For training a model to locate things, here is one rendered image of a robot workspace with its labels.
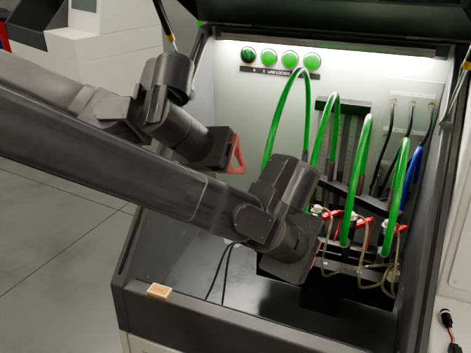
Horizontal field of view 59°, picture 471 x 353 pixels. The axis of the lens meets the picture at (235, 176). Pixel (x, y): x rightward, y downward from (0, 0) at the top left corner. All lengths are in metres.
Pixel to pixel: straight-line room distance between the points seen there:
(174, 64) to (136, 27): 3.26
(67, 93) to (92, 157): 0.28
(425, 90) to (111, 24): 2.95
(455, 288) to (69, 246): 2.26
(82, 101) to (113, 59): 3.13
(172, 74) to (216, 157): 0.13
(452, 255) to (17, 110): 0.88
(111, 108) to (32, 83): 0.17
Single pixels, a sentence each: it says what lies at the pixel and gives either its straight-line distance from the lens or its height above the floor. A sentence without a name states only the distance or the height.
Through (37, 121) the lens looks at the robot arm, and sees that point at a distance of 0.39.
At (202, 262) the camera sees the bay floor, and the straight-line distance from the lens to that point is 1.26.
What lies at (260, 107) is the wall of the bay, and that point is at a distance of 1.25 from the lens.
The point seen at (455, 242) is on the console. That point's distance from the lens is 1.02.
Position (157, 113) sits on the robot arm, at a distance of 0.58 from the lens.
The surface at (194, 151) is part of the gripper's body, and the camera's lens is 0.62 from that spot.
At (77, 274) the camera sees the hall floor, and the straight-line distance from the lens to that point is 2.59.
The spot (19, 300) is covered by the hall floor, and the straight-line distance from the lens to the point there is 2.57.
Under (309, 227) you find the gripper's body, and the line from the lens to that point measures 0.62.
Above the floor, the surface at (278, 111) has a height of 1.38.
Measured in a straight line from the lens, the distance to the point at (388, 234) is 0.83.
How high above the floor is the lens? 1.67
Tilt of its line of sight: 30 degrees down
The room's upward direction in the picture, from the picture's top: straight up
